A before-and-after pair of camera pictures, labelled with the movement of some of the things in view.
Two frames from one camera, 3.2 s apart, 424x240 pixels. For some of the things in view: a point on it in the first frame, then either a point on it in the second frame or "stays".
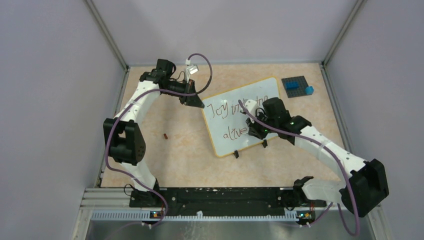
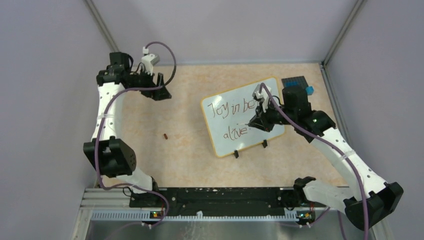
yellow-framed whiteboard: x=226 y=121 stays
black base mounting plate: x=223 y=199 stays
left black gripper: x=192 y=100 to x=161 y=94
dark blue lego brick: x=292 y=85 stays
